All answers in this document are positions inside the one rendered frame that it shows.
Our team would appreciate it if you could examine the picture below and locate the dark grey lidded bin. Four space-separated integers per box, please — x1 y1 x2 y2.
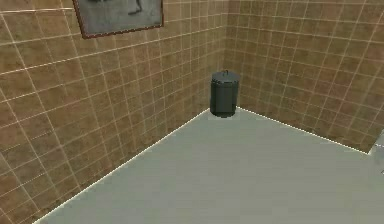
209 69 241 119

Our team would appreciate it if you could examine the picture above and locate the framed grey wall picture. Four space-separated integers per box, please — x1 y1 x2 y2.
71 0 165 40

